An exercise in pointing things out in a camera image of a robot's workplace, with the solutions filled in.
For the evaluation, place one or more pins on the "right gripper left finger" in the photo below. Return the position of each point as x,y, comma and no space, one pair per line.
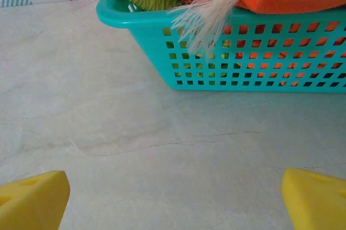
32,203

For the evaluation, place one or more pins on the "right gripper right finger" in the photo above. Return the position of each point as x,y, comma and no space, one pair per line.
316,203

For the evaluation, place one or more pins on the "teal plastic basket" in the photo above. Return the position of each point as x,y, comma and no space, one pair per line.
151,38

